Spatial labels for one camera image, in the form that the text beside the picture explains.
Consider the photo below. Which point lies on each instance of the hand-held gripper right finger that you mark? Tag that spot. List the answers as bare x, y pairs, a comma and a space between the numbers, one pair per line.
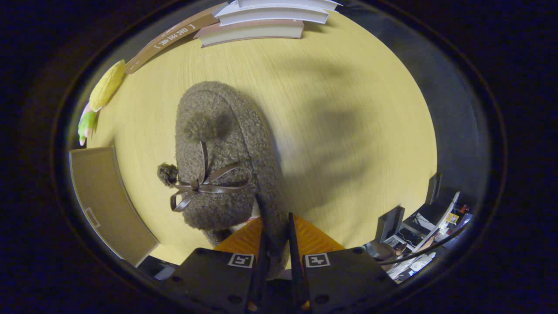
296, 270

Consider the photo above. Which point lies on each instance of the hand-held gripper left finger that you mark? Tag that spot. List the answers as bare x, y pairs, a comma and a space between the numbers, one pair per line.
261, 279

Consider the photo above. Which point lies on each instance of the round yellow plush toy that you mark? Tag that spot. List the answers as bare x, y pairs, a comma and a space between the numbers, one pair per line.
107, 85

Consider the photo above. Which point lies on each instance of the beige fabric storage box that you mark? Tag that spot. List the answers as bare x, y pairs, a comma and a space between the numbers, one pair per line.
104, 205

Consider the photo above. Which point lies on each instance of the pink covered book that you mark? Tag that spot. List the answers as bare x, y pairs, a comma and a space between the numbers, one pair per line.
253, 32

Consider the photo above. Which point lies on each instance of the brown fluffy shoe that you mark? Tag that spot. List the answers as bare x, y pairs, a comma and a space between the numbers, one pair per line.
218, 131

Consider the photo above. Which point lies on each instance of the dark upright box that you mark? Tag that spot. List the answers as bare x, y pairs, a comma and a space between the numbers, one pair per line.
389, 224

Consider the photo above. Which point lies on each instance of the brown book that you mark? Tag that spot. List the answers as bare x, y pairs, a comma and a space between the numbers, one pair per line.
174, 37

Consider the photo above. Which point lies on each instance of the pink and green plush toy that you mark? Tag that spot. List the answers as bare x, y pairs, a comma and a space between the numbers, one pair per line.
87, 124

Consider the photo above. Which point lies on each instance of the cluttered side desk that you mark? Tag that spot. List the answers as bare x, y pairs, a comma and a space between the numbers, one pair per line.
429, 211

